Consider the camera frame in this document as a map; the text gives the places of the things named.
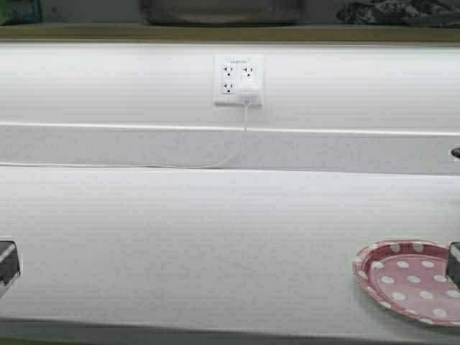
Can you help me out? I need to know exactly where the large grey cooking pot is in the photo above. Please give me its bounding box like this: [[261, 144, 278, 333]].
[[138, 1, 305, 26]]

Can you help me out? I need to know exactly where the white plug adapter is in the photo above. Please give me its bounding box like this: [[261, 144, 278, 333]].
[[238, 80, 258, 104]]

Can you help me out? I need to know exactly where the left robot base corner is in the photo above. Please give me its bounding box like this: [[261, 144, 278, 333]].
[[0, 241, 21, 297]]

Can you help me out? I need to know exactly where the white wall power outlet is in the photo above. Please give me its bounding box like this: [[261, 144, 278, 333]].
[[213, 55, 265, 107]]

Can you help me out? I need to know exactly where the patterned cloth on shelf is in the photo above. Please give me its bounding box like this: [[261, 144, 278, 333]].
[[336, 1, 459, 28]]

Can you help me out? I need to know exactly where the blue green box on shelf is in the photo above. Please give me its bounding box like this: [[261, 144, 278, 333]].
[[1, 0, 42, 25]]

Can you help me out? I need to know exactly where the pink polka dot plate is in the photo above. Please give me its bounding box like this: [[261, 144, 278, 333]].
[[352, 239, 459, 328]]

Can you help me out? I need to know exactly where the small black cooking pot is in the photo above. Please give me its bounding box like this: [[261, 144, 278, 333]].
[[451, 147, 460, 160]]

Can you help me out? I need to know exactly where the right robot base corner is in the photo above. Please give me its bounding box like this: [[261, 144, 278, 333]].
[[446, 242, 460, 288]]

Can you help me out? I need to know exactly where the white charging cable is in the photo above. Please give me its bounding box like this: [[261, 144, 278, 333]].
[[0, 100, 249, 170]]

